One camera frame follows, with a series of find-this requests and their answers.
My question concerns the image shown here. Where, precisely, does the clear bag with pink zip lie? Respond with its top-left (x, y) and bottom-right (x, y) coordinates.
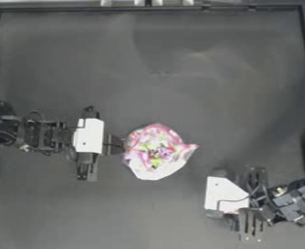
top-left (121, 123), bottom-right (199, 182)

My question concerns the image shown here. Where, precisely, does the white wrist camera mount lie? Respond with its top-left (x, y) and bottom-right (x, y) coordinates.
top-left (203, 175), bottom-right (250, 212)
top-left (73, 118), bottom-right (106, 156)

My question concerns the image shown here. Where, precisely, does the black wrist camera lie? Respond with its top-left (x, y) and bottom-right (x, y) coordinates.
top-left (205, 208), bottom-right (226, 219)

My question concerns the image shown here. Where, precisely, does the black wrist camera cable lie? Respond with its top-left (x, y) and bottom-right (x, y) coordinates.
top-left (215, 181), bottom-right (263, 211)

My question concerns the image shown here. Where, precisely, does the black table frame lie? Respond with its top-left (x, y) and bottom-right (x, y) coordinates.
top-left (0, 0), bottom-right (305, 183)

